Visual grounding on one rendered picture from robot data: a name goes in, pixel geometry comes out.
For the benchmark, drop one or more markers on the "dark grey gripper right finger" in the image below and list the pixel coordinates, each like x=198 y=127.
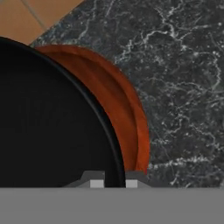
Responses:
x=133 y=178

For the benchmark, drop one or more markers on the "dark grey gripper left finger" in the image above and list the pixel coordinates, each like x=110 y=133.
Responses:
x=92 y=178

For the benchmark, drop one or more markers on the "black bowl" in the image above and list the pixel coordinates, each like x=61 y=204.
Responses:
x=46 y=122

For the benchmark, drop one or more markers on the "reddish brown wooden bowl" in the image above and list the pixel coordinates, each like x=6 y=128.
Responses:
x=116 y=99

